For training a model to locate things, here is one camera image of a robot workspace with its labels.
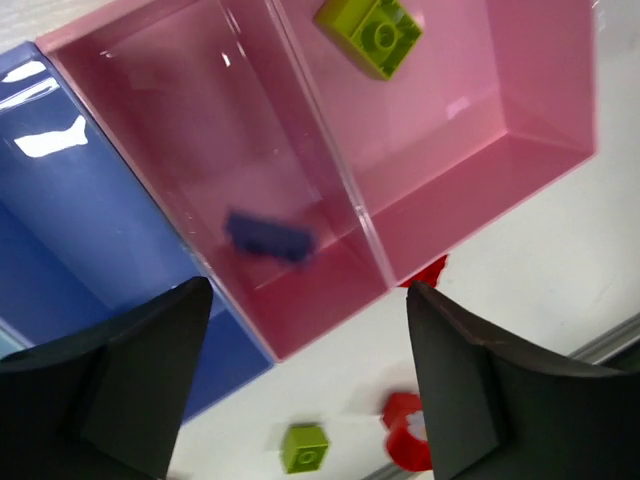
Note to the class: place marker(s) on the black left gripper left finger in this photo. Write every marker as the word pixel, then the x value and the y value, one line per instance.
pixel 108 401

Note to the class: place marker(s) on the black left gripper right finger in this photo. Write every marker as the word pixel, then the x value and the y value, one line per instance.
pixel 497 406

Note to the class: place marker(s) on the red arched lego brick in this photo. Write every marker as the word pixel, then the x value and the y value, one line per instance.
pixel 406 442

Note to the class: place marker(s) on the small green lego brick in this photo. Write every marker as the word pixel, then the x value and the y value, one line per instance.
pixel 303 448

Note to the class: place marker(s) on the purple lego brick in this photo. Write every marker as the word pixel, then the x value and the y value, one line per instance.
pixel 259 236

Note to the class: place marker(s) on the lime green lego brick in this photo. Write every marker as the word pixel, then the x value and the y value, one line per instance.
pixel 377 36

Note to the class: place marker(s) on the light blue container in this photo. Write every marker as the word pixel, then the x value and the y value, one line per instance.
pixel 11 340

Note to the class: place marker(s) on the dark blue container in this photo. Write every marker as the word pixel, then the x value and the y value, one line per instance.
pixel 81 239

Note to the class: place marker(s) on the large pink container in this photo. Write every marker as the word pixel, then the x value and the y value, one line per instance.
pixel 493 102

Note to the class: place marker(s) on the small pink container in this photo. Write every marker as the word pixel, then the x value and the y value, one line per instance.
pixel 206 103

